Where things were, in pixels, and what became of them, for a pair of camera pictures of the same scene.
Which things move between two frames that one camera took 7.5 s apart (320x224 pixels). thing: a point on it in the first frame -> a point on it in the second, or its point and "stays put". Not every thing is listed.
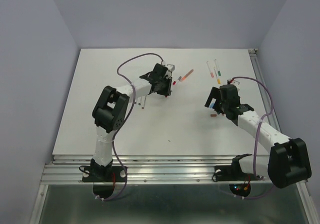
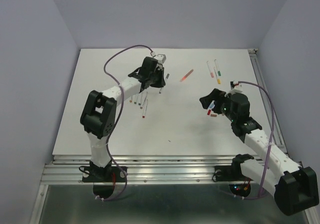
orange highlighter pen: x=183 y=78 stays put
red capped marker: x=173 y=83 -> x=145 y=109
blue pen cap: x=212 y=102 stays put
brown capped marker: x=143 y=98 stays put
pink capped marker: x=211 y=73 stays put
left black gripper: x=167 y=91 -> x=161 y=83
